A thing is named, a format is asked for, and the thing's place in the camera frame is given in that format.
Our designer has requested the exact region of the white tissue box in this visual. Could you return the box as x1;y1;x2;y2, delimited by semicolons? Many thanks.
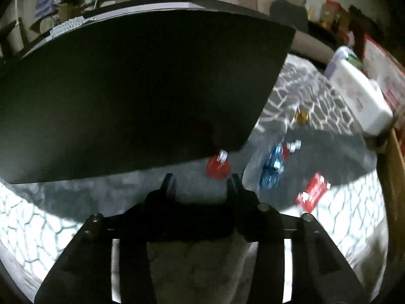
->
330;60;393;137

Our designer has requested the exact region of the red white snack bag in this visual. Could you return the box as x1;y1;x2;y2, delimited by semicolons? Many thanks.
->
362;34;404;113

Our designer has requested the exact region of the red sachet packet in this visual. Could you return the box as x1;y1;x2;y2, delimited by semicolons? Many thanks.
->
296;172;331;213

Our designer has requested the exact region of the red round candy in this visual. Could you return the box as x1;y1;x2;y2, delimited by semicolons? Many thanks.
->
283;140;301;160
206;150;231;179

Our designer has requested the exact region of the black storage box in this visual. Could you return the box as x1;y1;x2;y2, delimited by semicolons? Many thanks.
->
1;0;295;184

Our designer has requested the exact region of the blue candy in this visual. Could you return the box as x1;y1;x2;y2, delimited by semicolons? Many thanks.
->
259;143;284;189

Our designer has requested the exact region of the grey patterned table cloth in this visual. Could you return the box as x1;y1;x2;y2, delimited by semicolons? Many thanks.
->
1;55;388;303

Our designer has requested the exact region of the dark green cushion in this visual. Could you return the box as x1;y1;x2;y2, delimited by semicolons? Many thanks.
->
269;0;308;33

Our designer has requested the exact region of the gold candy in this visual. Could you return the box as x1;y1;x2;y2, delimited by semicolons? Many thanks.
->
294;109;310;126

